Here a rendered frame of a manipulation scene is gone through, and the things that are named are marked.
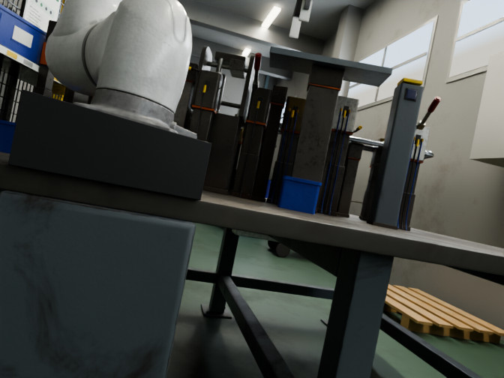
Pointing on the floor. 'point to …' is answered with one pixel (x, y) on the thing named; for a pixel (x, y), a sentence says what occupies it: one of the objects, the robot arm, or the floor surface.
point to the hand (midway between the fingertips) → (298, 26)
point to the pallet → (437, 316)
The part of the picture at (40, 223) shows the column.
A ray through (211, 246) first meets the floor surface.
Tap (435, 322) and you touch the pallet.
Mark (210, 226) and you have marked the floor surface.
